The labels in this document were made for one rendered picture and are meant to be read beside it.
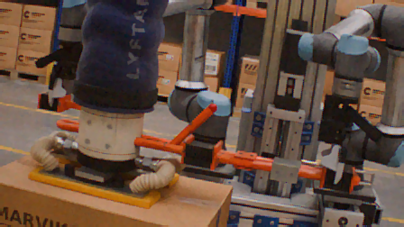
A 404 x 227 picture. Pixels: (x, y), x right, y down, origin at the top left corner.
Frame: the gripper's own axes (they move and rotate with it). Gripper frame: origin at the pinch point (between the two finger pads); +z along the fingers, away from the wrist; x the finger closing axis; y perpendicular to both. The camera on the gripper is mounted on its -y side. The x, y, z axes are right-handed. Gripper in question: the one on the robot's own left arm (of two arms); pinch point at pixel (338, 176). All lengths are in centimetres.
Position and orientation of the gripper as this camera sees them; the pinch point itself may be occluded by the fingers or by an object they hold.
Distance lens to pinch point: 149.0
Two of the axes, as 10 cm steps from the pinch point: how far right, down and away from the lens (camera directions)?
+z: -1.5, 9.7, 1.7
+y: -9.7, -1.8, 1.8
